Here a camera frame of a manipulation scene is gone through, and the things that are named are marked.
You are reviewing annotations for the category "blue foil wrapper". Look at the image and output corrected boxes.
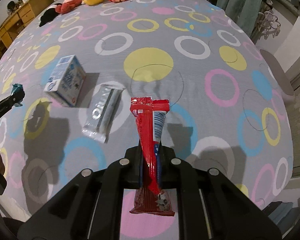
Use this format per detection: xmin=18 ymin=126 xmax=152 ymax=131
xmin=11 ymin=83 xmax=25 ymax=107

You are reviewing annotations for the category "black plush toy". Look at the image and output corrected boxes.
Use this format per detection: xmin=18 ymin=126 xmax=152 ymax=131
xmin=39 ymin=3 xmax=62 ymax=27

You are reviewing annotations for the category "blue white milk carton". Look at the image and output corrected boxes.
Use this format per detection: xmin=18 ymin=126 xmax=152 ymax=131
xmin=44 ymin=55 xmax=86 ymax=107

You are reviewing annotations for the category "silver white snack wrapper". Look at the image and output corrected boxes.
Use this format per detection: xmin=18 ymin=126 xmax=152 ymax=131
xmin=82 ymin=83 xmax=124 ymax=143

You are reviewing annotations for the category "yellow wooden desk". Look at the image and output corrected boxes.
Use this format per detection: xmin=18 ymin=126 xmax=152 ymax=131
xmin=0 ymin=0 xmax=54 ymax=48

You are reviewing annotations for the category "red snack wrapper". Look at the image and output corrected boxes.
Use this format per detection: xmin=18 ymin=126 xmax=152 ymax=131
xmin=130 ymin=97 xmax=175 ymax=217

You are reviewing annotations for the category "circle patterned grey bedsheet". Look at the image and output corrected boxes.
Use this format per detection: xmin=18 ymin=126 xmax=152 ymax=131
xmin=0 ymin=0 xmax=293 ymax=239

